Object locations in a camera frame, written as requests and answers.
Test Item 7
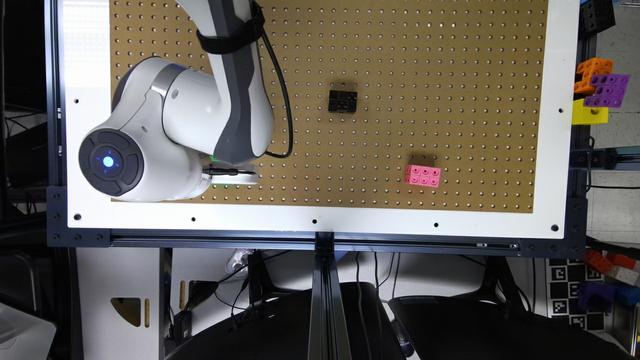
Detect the white cabinet panel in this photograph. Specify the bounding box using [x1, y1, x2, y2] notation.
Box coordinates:
[76, 248, 164, 360]

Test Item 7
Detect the pink block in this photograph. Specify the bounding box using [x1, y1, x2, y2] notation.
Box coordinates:
[404, 164, 441, 188]

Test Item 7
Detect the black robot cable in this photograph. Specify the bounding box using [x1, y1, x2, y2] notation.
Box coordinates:
[202, 27, 295, 176]

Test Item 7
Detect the yellow block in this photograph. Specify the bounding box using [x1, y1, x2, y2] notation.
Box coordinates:
[572, 99, 609, 125]

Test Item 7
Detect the fiducial marker sheet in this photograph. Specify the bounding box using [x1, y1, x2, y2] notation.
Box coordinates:
[545, 259, 606, 332]

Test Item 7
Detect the brown pegboard with white frame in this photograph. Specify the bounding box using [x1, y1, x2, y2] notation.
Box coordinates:
[79, 0, 553, 214]

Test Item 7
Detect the green block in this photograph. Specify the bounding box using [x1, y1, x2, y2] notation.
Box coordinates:
[206, 156, 237, 186]

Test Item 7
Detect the black chair left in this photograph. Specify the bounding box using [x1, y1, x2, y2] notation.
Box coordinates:
[168, 282, 404, 360]

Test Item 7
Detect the black block at corner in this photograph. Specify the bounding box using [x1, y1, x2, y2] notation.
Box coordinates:
[578, 0, 616, 37]

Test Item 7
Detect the black aluminium table frame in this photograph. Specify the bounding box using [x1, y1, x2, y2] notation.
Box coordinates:
[44, 1, 587, 359]

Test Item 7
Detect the black chair right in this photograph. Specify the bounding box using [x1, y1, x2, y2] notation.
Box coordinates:
[389, 296, 632, 360]

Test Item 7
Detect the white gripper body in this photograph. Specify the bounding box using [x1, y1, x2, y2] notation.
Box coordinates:
[203, 162, 259, 185]

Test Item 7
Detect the dark purple block on floor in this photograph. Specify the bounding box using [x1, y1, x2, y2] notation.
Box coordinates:
[578, 282, 616, 313]

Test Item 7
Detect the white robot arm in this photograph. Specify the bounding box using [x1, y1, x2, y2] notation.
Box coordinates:
[78, 0, 274, 202]

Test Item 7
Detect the black chair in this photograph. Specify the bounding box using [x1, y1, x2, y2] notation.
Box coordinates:
[389, 296, 632, 360]
[168, 282, 404, 360]

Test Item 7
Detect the red orange block on floor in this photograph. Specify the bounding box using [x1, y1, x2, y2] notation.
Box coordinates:
[584, 249, 639, 287]

